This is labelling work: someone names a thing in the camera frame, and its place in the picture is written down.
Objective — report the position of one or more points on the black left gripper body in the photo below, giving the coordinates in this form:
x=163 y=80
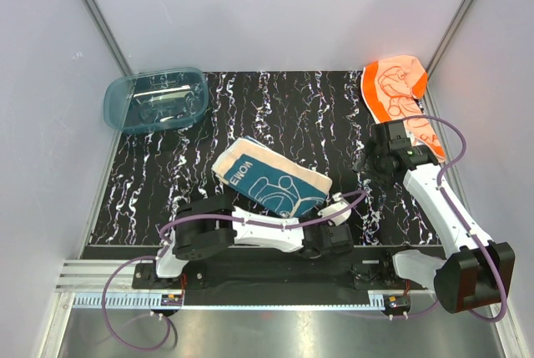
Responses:
x=327 y=224

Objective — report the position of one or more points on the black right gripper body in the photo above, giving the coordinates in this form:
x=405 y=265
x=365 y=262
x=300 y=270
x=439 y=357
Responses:
x=379 y=162

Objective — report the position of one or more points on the orange cartoon towel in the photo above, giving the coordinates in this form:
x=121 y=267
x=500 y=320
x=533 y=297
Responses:
x=391 y=89

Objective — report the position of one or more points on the teal beige cartoon towel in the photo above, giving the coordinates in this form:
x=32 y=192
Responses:
x=270 y=179

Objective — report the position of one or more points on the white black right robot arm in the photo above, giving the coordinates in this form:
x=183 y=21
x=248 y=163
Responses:
x=476 y=271

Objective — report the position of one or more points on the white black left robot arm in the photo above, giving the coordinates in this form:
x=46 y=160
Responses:
x=203 y=230

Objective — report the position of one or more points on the right controller board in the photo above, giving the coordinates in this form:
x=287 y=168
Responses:
x=397 y=304

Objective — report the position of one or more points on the controller board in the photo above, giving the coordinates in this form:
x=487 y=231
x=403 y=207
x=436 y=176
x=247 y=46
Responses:
x=172 y=300
x=397 y=304

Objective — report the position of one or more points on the left controller board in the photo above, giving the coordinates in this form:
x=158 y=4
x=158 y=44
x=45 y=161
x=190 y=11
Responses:
x=172 y=300

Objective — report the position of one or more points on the teal transparent plastic basin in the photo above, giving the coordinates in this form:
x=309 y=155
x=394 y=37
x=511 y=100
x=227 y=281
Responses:
x=156 y=101

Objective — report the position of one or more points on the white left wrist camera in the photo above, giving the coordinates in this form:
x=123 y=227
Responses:
x=338 y=212

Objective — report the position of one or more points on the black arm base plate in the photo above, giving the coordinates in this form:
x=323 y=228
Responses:
x=364 y=268

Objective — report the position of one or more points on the right slotted cable duct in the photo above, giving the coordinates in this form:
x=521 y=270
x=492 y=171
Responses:
x=376 y=300

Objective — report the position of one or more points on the slotted cable duct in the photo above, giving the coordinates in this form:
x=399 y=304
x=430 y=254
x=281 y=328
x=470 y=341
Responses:
x=115 y=300
x=376 y=300

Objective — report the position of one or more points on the right rear aluminium post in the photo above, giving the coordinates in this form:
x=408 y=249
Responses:
x=454 y=25

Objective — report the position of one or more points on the aluminium post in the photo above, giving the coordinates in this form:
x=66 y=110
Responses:
x=454 y=25
x=107 y=35

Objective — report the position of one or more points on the left slotted cable duct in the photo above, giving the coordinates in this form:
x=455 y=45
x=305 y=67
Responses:
x=115 y=300

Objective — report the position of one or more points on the aluminium front frame rail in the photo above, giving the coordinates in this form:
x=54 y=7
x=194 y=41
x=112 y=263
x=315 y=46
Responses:
x=83 y=276

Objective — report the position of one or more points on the left rear aluminium post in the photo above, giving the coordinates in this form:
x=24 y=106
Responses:
x=107 y=35

